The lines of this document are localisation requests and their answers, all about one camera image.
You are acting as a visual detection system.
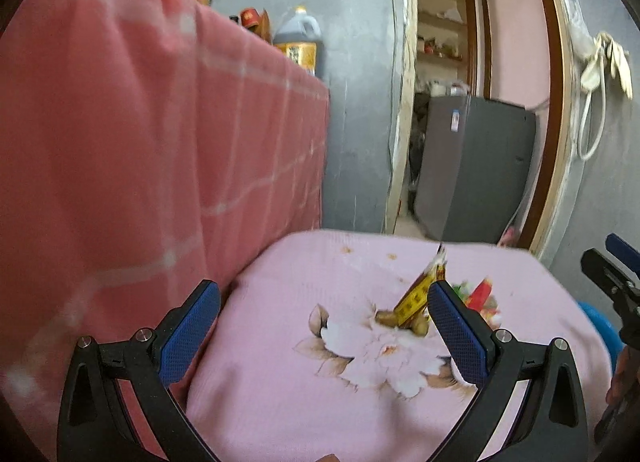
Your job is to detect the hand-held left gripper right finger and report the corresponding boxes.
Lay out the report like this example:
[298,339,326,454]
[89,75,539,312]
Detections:
[427,281,590,462]

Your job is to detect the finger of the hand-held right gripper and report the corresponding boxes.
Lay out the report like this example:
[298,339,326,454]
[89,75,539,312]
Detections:
[604,233,640,268]
[580,248,640,317]

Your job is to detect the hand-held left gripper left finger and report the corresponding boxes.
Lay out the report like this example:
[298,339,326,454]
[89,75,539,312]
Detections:
[56,279,222,462]

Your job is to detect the blue plastic bucket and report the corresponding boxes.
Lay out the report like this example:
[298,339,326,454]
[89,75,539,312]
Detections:
[576,299,619,379]

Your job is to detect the yellow red wrapper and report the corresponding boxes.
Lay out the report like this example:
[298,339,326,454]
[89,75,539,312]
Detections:
[394,242,449,329]

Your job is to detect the person's right hand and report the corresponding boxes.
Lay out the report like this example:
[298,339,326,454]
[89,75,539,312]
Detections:
[605,347,636,405]

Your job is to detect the pink floral blanket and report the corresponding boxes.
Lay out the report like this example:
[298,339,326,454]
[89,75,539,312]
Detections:
[185,229,617,462]

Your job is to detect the grey washing machine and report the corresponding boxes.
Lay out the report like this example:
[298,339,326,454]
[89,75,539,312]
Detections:
[414,94,537,244]

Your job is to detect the cream rubber gloves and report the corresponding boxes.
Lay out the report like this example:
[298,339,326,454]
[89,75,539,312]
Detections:
[594,31,634,101]

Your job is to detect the coral checked cloth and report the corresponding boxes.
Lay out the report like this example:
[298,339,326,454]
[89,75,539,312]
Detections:
[0,0,331,459]

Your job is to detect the crumpled clear bag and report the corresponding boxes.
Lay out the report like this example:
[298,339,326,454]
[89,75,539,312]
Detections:
[566,0,594,62]

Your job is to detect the wooden shelf unit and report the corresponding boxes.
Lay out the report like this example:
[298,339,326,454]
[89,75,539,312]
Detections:
[415,0,477,94]

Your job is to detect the large dark oil jug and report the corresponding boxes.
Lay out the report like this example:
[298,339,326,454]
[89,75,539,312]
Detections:
[273,6,323,76]

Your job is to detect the orange snack bag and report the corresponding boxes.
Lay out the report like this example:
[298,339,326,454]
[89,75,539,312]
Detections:
[240,7,274,44]

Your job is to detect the white hose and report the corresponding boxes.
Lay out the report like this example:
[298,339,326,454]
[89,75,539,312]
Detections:
[576,75,609,161]

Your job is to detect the wooden door frame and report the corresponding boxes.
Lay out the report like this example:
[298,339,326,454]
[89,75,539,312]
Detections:
[384,0,577,257]

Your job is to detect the white wall cable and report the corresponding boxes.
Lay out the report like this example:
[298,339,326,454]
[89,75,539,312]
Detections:
[386,0,402,195]

